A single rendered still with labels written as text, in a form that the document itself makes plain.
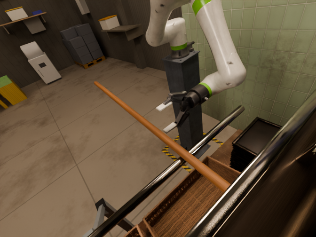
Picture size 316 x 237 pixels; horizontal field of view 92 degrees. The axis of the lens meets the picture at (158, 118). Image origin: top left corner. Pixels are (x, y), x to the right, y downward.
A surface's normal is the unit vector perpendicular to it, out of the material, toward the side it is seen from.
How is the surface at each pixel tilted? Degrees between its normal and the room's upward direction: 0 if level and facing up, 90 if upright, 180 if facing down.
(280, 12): 90
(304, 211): 11
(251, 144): 0
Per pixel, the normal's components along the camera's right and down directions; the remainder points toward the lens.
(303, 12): -0.77, 0.54
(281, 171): -0.11, -0.64
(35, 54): 0.47, 0.16
